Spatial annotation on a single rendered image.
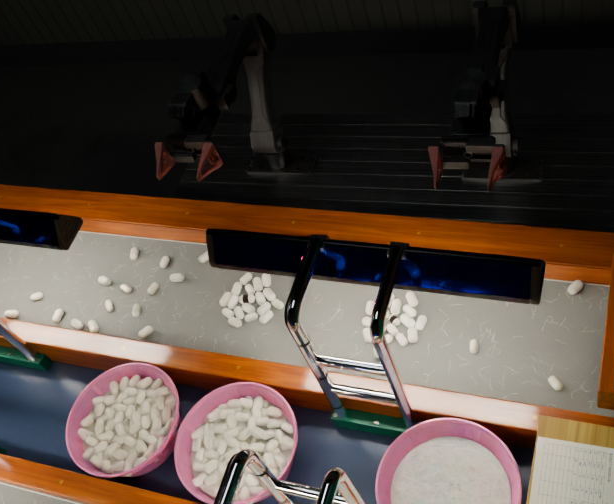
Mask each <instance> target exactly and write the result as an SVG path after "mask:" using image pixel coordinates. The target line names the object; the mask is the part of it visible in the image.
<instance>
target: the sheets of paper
mask: <svg viewBox="0 0 614 504"><path fill-rule="evenodd" d="M529 504H614V449H613V448H607V447H601V446H595V445H588V444H582V443H576V442H570V441H564V440H557V439H551V438H545V437H539V436H538V441H537V444H536V456H535V463H534V471H533V478H532V486H531V493H530V501H529Z"/></svg>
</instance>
